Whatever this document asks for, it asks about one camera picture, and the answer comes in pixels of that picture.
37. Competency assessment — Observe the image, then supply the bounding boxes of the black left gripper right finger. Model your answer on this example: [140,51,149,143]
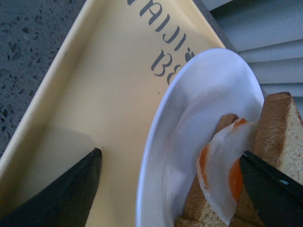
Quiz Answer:
[240,151,303,227]

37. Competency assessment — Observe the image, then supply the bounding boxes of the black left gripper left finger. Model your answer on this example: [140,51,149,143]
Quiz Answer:
[0,148,102,227]

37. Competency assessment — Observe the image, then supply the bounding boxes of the white round plate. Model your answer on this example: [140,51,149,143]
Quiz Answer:
[135,48,264,227]

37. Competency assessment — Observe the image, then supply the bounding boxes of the fake fried egg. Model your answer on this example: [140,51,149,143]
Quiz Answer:
[196,118,258,224]

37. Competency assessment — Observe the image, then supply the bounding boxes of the yellow bear tray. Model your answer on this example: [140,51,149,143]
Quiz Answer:
[0,0,223,227]

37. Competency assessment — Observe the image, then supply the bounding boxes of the grey pleated curtain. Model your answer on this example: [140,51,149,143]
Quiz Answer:
[203,0,303,112]

